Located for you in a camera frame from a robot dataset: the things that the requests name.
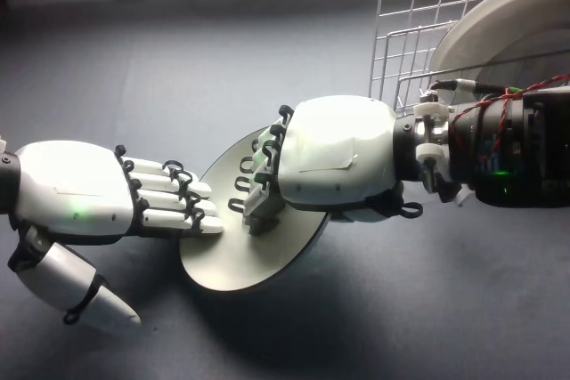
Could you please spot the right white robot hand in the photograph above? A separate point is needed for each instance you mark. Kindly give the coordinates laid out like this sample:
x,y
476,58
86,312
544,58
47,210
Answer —
x,y
338,153

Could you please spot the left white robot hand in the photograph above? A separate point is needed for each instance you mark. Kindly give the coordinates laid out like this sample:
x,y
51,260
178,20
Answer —
x,y
75,193

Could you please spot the white plate with black rim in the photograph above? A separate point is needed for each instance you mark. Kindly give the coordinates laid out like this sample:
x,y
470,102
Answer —
x,y
490,24
222,264

